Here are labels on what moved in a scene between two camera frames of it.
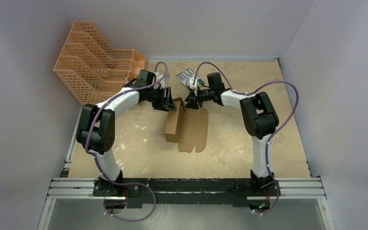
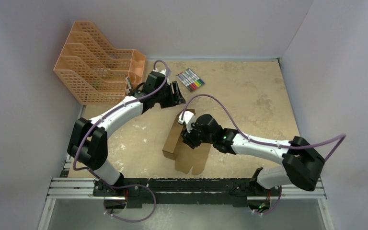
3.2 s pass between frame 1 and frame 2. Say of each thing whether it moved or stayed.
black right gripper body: moved
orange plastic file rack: stayed
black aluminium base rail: stayed
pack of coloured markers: stayed
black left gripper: moved
